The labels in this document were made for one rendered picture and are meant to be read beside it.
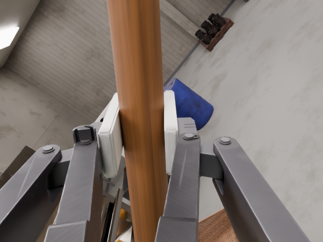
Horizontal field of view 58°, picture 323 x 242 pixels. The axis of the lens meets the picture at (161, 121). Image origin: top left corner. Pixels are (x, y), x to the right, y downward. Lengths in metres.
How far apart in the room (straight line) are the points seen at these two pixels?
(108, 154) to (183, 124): 0.05
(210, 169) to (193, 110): 4.85
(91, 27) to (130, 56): 9.20
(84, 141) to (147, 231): 0.10
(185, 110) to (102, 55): 5.02
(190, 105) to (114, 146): 4.82
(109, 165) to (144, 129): 0.03
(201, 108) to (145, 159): 4.87
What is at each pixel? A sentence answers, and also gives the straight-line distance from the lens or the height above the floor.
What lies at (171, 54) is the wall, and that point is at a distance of 9.30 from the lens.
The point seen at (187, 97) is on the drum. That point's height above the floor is 0.55.
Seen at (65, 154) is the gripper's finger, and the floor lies 1.98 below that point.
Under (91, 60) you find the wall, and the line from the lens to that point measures 9.56.
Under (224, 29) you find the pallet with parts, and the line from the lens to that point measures 7.78.
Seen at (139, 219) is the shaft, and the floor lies 1.91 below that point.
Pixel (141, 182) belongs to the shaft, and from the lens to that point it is 0.21.
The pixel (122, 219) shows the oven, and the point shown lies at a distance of 2.26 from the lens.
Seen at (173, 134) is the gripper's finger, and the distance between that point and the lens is 0.16.
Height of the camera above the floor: 2.00
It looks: 15 degrees down
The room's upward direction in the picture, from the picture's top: 55 degrees counter-clockwise
